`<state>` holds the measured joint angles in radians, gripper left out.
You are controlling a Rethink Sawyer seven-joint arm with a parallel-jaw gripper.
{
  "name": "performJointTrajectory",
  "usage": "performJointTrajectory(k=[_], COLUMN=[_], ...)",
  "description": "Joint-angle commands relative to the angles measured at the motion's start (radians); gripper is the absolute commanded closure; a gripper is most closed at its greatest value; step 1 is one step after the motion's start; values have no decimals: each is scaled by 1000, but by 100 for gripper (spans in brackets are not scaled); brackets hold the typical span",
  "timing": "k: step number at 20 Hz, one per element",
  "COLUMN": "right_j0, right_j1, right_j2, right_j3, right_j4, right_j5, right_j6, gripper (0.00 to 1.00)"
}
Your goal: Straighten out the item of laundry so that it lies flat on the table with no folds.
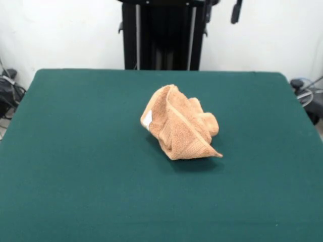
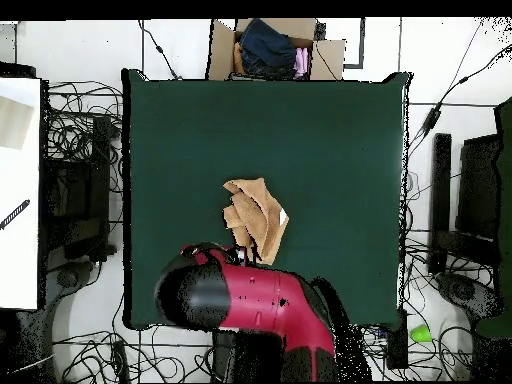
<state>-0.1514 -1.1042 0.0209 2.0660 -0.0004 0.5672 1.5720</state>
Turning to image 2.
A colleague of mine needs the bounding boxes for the black metal frame piece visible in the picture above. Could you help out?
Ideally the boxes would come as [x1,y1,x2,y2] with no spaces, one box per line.
[342,17,366,70]

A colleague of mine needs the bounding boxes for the beige paper sheet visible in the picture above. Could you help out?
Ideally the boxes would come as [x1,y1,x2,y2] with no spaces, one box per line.
[0,95,35,151]

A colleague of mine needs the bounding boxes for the dark green table cloth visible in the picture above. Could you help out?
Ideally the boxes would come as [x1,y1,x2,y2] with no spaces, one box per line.
[121,68,413,331]

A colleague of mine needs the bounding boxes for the bright green cup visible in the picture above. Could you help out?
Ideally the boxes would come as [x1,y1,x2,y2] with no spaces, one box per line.
[409,324,434,344]

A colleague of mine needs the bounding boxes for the tan garment in box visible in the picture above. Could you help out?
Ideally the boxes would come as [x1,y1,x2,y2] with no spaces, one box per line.
[232,41,247,76]

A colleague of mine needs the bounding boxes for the dark blue jeans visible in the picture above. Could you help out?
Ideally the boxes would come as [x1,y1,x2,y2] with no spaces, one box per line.
[238,18,298,79]

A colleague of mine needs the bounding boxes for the tan terry towel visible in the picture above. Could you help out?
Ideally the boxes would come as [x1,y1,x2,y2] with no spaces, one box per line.
[222,177,290,266]

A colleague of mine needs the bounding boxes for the black power strip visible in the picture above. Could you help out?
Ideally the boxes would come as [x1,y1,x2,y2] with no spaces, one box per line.
[110,339,130,383]

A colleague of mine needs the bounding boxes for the black flat device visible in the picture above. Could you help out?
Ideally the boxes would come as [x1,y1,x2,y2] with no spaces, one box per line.
[0,61,37,79]

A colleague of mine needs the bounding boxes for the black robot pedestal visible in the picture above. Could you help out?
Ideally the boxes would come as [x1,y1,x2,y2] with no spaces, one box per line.
[211,327,287,383]

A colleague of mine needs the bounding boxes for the pink garment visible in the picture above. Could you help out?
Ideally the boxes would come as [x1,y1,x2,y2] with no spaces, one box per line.
[293,46,311,79]

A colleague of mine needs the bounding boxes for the black cable with inline plug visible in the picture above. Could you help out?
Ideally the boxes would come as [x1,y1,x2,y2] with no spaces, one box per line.
[137,19,183,81]

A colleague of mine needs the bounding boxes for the open cardboard box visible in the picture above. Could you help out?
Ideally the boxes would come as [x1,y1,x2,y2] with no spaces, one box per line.
[205,17,347,82]

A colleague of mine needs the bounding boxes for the white desk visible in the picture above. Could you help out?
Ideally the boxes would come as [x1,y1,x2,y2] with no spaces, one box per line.
[0,77,43,311]

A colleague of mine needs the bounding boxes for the black cable with adapter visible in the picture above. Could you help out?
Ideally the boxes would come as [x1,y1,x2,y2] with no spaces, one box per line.
[407,42,512,161]

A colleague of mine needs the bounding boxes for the tangle of black cables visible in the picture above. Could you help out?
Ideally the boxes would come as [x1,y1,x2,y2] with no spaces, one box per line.
[45,79,124,193]
[51,325,215,383]
[359,323,475,381]

